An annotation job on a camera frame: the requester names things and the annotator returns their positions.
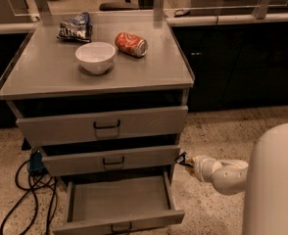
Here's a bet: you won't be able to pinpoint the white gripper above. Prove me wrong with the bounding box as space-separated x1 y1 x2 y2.
185 156 222 182

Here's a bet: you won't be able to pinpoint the dark blueberry rxbar wrapper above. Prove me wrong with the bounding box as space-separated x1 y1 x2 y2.
175 152 191 167

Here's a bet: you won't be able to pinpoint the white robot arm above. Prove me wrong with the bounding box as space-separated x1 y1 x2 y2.
186 123 288 235

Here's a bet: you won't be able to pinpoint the grey bottom drawer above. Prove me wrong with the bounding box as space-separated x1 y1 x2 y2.
53 171 184 235

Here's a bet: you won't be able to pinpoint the grey drawer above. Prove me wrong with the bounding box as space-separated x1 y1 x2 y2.
53 171 184 235
17 106 188 147
42 145 180 176

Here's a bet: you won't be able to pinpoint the grey drawer cabinet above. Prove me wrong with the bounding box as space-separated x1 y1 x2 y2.
0 11 193 235

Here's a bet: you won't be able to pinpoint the dark counter cabinets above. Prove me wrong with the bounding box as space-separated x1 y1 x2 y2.
0 21 288 118

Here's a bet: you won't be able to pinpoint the grey middle drawer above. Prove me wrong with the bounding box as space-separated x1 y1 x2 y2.
42 145 180 176

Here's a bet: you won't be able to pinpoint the grey top drawer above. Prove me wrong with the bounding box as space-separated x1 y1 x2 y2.
17 106 188 147

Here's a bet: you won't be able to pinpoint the red soda can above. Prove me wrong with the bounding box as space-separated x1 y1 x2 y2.
115 32 148 58

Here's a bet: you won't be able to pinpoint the white ceramic bowl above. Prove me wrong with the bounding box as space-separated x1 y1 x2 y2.
75 42 116 74

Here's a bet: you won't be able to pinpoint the blue power box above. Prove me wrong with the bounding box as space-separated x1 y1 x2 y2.
27 151 47 175

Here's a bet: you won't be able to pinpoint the blue chip bag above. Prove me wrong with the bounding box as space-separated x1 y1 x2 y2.
57 12 92 42

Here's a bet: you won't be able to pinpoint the black floor cables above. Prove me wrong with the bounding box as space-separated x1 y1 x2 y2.
0 159 59 235

